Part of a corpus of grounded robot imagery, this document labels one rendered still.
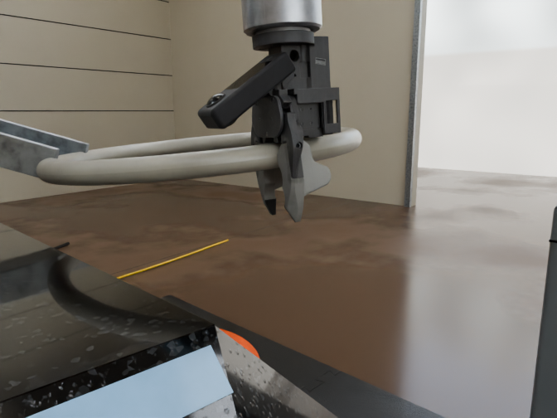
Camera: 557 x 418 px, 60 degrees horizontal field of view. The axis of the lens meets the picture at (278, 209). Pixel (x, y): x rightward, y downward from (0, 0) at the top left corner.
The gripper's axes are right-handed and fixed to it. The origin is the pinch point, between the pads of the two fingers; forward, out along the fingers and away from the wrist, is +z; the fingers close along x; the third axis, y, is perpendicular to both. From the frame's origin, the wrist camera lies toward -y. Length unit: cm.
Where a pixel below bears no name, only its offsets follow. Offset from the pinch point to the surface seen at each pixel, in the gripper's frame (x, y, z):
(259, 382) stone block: -17.6, -12.2, 10.1
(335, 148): 0.2, 8.9, -6.4
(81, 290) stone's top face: -4.2, -23.4, 3.5
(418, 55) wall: 318, 339, -59
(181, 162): 1.2, -11.0, -6.8
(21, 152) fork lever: 30.9, -25.8, -8.2
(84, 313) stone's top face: -9.8, -23.9, 3.7
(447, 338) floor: 92, 130, 92
